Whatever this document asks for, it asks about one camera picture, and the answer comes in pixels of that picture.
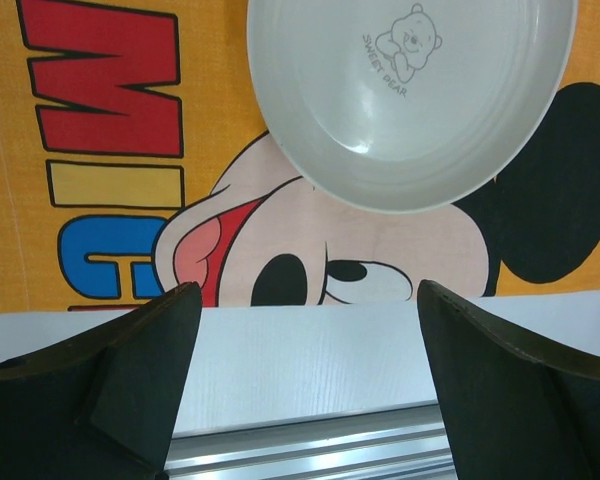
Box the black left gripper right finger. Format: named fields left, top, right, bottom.
left=417, top=280, right=600, bottom=479

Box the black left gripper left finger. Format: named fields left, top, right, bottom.
left=0, top=283, right=202, bottom=479

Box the orange cartoon mouse placemat cloth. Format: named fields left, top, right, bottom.
left=0, top=0, right=600, bottom=312

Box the cream round plate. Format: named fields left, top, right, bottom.
left=246, top=1, right=579, bottom=213

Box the aluminium front frame rail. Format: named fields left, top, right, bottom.
left=165, top=405, right=456, bottom=479

